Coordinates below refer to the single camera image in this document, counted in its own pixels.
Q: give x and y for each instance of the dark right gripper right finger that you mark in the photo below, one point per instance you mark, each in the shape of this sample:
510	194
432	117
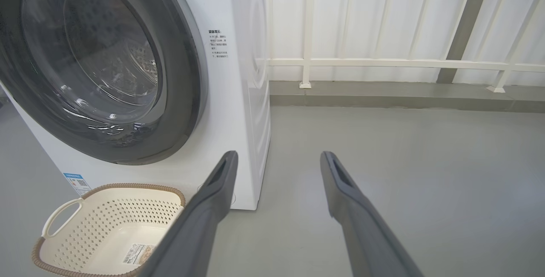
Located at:
366	243

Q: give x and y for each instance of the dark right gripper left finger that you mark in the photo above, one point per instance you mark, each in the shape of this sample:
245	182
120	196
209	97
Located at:
200	234

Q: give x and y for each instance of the black round glass washer door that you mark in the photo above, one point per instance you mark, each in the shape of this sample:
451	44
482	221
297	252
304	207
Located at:
183	98

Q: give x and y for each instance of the barcode sticker inside basket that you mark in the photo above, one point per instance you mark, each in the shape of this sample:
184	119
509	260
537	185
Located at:
138	253

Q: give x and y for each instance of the cream perforated laundry basket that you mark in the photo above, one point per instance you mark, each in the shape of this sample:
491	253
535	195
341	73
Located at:
106	226

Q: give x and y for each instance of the white front-load washing machine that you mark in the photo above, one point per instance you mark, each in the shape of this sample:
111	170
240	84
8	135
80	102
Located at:
230	119

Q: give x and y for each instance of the blue energy label sticker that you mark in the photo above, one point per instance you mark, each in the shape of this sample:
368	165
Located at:
77	183

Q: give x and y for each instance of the perforated steel washer drum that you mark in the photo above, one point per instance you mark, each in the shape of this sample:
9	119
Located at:
142	64

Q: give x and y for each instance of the white metal railing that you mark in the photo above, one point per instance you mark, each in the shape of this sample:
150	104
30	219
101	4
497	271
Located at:
383	62

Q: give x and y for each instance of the printed text instruction sticker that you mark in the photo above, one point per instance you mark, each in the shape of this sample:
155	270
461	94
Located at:
219	44

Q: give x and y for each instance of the grey wall pillar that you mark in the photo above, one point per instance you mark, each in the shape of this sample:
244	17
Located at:
464	30

